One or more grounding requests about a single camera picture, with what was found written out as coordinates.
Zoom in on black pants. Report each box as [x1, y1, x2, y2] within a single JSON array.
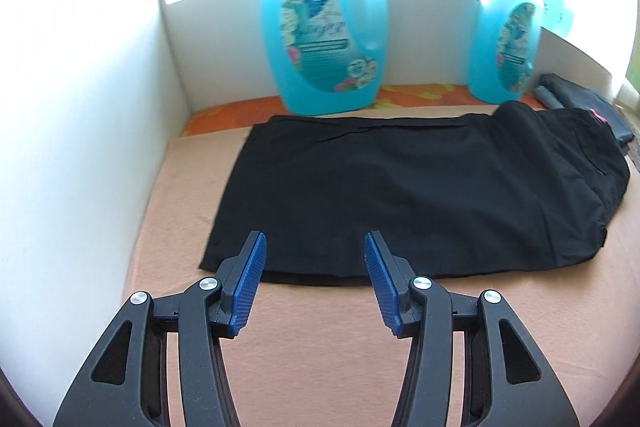
[[201, 102, 630, 285]]

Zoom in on peach blanket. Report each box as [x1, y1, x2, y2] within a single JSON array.
[[125, 128, 639, 426]]

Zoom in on orange floral bed sheet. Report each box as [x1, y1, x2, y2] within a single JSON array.
[[180, 82, 547, 138]]

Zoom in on light grey folded garment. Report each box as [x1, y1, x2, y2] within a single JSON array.
[[532, 86, 563, 109]]

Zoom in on dark grey folded garment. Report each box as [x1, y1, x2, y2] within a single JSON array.
[[533, 74, 634, 153]]

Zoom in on right blue detergent bottle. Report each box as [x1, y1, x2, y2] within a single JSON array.
[[468, 0, 542, 105]]

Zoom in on blue detergent bottle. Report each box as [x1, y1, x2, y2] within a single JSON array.
[[468, 0, 542, 105], [260, 0, 388, 116]]

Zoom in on blue bottle on windowsill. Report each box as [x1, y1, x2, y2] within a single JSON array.
[[542, 0, 574, 39]]

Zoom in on left blue detergent bottle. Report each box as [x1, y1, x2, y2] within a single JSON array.
[[260, 0, 388, 116]]

